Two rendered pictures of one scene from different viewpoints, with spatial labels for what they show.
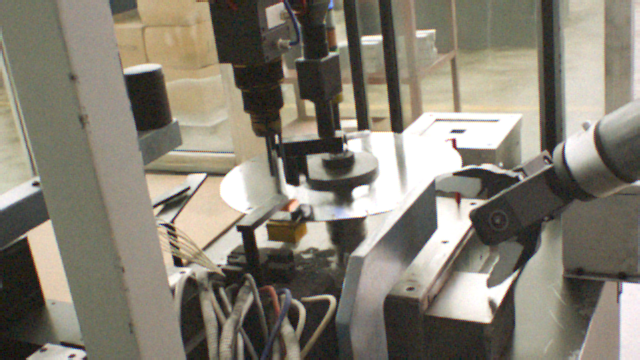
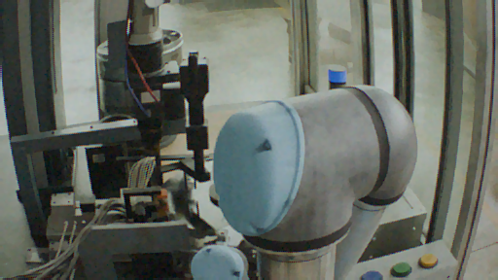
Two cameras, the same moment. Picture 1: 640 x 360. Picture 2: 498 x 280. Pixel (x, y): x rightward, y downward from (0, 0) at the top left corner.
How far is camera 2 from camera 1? 1.04 m
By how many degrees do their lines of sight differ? 46
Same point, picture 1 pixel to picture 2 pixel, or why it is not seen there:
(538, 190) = not seen: hidden behind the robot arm
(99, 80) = not seen: outside the picture
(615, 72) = (462, 216)
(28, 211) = (79, 138)
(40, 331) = (108, 188)
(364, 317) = (90, 252)
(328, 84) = (192, 142)
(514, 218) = (187, 265)
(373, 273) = (100, 239)
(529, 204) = not seen: hidden behind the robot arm
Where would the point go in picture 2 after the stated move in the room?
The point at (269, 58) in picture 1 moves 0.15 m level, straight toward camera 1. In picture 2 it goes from (139, 118) to (81, 141)
